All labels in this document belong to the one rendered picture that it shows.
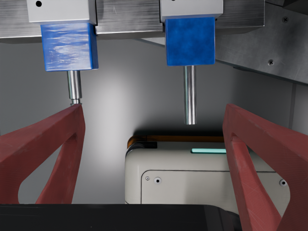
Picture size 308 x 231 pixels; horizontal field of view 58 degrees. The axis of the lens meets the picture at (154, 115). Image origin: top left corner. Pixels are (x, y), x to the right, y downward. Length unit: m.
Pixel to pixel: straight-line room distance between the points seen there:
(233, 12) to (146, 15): 0.08
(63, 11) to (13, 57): 1.01
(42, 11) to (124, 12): 0.07
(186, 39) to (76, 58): 0.10
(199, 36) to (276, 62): 0.12
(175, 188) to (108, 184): 0.40
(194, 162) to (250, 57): 0.61
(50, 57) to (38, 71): 0.94
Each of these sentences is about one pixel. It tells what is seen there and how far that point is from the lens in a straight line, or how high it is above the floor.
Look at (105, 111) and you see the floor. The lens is 1.15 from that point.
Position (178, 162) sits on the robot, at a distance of 0.89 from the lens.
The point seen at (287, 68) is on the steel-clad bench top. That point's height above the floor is 0.80.
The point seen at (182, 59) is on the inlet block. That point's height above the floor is 0.87.
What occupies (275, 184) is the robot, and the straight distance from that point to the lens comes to 0.99.
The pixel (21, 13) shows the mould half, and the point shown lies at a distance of 0.29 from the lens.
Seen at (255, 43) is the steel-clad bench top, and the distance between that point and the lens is 0.34.
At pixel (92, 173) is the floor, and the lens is 1.23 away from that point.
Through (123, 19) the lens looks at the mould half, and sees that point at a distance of 0.27.
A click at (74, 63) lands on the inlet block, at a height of 0.87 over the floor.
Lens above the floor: 1.12
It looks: 80 degrees down
